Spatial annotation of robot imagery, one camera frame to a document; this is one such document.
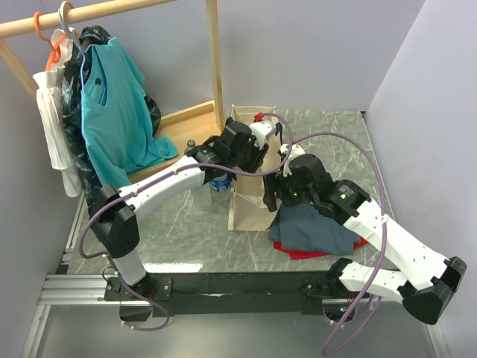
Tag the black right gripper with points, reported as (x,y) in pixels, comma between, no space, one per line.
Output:
(274,183)

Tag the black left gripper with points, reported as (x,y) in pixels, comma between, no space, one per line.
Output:
(259,151)

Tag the cream canvas tote bag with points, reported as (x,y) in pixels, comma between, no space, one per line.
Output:
(247,211)

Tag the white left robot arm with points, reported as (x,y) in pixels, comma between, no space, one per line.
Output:
(116,216)

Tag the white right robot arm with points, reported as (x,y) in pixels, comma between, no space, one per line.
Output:
(424,281)

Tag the clear Chang soda bottle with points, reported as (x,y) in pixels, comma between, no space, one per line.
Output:
(189,146)

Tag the grey folded cloth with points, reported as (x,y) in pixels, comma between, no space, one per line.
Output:
(303,228)

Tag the wooden clothes rack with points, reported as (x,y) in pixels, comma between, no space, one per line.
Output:
(98,121)

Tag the red folded cloth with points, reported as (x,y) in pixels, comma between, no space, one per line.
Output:
(304,255)

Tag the turquoise hanging shirt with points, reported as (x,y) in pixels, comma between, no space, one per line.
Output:
(115,121)

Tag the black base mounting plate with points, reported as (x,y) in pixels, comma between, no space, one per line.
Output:
(244,292)

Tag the dark floral hanging garment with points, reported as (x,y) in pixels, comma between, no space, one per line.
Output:
(71,99)

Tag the white hanging garment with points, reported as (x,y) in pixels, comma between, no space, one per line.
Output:
(48,96)

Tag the orange clothes hanger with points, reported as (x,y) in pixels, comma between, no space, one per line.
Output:
(55,52)

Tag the light blue clothes hanger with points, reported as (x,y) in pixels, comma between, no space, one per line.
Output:
(62,13)

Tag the aluminium frame rail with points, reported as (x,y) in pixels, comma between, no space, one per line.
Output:
(192,248)

